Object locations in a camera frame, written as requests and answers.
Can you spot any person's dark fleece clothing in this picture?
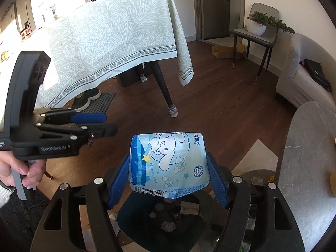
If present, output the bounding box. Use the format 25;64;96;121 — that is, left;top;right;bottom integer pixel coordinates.
0;189;53;252

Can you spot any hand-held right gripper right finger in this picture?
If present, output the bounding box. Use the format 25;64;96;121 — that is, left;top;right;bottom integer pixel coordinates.
205;152;306;252

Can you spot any dark table leg with sock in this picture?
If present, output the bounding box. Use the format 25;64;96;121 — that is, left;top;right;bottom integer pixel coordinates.
154;60;179;117
136;64;148;82

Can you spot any potted green plant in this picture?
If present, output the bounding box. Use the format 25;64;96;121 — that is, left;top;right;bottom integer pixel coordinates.
246;11;296;37

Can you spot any grey door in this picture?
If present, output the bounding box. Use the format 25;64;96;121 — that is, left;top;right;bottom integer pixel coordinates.
196;0;231;40

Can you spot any small printed card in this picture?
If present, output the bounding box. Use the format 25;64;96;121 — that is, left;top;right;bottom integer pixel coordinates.
181;201;200;215

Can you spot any grey armchair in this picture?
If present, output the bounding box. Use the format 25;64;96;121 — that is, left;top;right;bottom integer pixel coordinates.
276;33;336;111

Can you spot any grey dining chair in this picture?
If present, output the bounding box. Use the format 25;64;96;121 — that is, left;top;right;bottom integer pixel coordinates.
232;3;279;82

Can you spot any flat cardboard box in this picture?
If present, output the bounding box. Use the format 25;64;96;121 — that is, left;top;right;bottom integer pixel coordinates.
212;43;244;59

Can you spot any dark shoe with white sole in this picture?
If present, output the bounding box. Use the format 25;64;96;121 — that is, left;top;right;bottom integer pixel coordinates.
71;97;91;111
84;88;101;101

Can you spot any blue tissue packet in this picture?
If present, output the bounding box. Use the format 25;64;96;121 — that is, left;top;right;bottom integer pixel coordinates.
130;131;210;198

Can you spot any black handbag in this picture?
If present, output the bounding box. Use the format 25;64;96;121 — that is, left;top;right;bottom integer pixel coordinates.
303;59;332;92

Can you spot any person's left hand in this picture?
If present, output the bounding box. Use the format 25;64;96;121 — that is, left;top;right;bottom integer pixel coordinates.
0;151;46;189

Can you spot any dark teal bin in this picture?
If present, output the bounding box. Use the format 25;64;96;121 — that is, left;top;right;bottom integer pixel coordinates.
116;189;230;248

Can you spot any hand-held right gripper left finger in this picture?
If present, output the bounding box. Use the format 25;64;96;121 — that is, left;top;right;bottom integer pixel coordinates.
29;154;132;252

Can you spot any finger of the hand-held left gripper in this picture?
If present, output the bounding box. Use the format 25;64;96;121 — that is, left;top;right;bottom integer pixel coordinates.
34;122;118;147
34;110;107;124

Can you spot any pale green patterned tablecloth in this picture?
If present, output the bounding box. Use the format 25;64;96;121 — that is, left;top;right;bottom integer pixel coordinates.
34;0;194;109

